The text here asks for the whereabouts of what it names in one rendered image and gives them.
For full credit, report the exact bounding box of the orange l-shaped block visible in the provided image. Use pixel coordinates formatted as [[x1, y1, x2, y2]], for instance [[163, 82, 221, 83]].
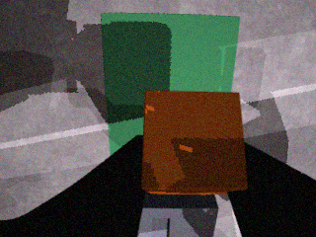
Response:
[[142, 90, 248, 195]]

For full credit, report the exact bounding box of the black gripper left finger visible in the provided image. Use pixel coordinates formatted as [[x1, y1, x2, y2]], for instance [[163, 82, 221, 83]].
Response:
[[0, 134, 146, 237]]

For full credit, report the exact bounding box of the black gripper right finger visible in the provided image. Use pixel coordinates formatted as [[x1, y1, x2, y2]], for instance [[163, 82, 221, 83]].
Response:
[[227, 142, 316, 237]]

